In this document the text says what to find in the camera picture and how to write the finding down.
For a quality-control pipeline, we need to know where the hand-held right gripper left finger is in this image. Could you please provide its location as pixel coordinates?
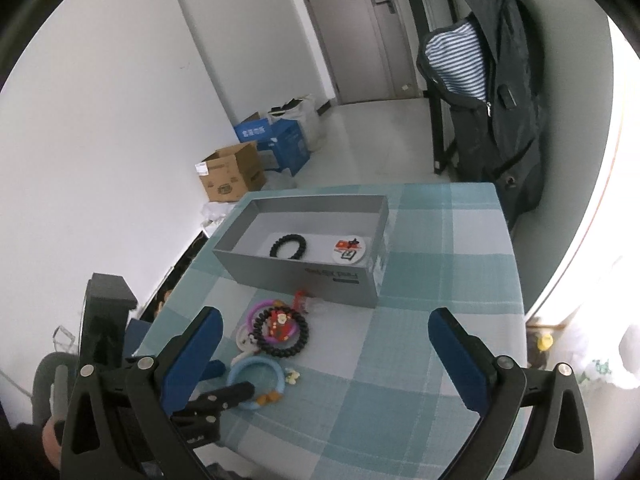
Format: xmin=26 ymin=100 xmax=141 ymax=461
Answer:
xmin=59 ymin=306 xmax=224 ymax=480

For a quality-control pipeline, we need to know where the purple ring bracelet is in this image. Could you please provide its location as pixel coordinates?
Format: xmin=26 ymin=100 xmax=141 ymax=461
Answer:
xmin=246 ymin=298 xmax=282 ymax=332

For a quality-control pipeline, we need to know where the crumpled white plastic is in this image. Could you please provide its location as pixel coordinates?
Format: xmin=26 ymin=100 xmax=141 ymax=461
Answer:
xmin=199 ymin=201 xmax=238 ymax=237

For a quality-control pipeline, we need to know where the person's left forearm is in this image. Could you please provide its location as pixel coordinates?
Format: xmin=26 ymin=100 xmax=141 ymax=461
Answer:
xmin=0 ymin=400 xmax=61 ymax=480

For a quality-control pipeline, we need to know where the grey door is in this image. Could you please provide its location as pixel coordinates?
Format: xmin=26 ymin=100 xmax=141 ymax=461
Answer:
xmin=292 ymin=0 xmax=422 ymax=107

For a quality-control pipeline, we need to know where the red figure charm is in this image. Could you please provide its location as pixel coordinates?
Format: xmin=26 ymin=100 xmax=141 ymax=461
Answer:
xmin=270 ymin=310 xmax=295 ymax=342

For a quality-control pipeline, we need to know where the grey cardboard box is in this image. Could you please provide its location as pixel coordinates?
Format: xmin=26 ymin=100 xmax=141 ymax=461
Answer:
xmin=212 ymin=195 xmax=391 ymax=309

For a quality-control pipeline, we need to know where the red packet with clear wrap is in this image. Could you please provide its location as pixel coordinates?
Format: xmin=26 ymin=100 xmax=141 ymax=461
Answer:
xmin=294 ymin=290 xmax=327 ymax=317

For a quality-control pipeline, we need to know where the small black bead bracelet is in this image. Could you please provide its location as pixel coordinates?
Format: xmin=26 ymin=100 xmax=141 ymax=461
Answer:
xmin=269 ymin=233 xmax=309 ymax=261

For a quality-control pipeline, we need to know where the round white badge red print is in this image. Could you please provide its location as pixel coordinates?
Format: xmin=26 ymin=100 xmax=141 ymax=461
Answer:
xmin=331 ymin=236 xmax=371 ymax=265

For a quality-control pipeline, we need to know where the teal checkered tablecloth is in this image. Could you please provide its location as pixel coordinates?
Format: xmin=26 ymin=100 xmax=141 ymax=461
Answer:
xmin=134 ymin=182 xmax=530 ymax=480

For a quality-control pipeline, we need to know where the light blue ring bracelet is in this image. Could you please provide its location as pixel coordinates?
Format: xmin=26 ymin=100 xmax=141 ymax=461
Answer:
xmin=227 ymin=355 xmax=302 ymax=411

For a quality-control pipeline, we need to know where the blue box white print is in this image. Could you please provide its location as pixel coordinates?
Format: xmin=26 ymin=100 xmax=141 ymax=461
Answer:
xmin=233 ymin=114 xmax=275 ymax=150

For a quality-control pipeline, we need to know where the white charm keyring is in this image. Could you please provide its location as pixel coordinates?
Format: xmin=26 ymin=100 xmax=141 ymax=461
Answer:
xmin=235 ymin=324 xmax=261 ymax=361

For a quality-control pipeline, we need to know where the dark bottle yellow cap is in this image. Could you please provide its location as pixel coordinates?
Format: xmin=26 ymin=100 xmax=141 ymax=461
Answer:
xmin=530 ymin=329 xmax=557 ymax=368

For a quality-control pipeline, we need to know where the large black bead bracelet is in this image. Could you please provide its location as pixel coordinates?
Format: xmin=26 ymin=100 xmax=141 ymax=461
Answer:
xmin=251 ymin=306 xmax=310 ymax=359

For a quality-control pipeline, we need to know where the dark blue box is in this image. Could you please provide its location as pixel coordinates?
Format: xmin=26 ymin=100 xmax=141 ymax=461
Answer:
xmin=124 ymin=319 xmax=153 ymax=358

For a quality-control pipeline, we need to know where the brown cardboard box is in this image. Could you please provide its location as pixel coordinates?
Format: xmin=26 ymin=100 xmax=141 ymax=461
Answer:
xmin=195 ymin=142 xmax=267 ymax=204

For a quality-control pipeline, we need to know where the large blue carton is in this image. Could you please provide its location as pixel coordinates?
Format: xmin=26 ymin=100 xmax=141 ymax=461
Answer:
xmin=259 ymin=119 xmax=312 ymax=177

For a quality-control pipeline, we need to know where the person's left hand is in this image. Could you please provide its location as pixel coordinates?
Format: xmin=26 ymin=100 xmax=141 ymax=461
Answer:
xmin=41 ymin=417 xmax=65 ymax=467

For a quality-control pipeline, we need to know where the black jacket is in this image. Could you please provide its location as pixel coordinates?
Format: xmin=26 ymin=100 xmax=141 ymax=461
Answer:
xmin=452 ymin=0 xmax=550 ymax=227

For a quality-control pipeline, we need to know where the white floral cloth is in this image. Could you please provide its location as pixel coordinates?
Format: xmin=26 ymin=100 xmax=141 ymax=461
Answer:
xmin=547 ymin=255 xmax=640 ymax=392

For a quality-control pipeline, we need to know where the white plastic bag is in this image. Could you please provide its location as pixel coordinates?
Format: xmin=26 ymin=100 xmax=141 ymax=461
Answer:
xmin=269 ymin=93 xmax=322 ymax=153

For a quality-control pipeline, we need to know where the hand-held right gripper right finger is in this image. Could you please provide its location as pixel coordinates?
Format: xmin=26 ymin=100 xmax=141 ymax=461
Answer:
xmin=428 ymin=307 xmax=597 ymax=480

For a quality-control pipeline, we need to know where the black metal rack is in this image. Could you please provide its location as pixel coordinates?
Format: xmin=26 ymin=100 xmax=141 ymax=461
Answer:
xmin=392 ymin=0 xmax=463 ymax=177

